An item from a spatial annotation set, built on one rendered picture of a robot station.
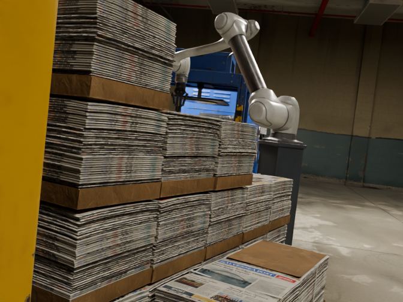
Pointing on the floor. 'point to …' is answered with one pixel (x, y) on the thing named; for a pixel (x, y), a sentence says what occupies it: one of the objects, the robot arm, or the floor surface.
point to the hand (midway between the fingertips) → (177, 111)
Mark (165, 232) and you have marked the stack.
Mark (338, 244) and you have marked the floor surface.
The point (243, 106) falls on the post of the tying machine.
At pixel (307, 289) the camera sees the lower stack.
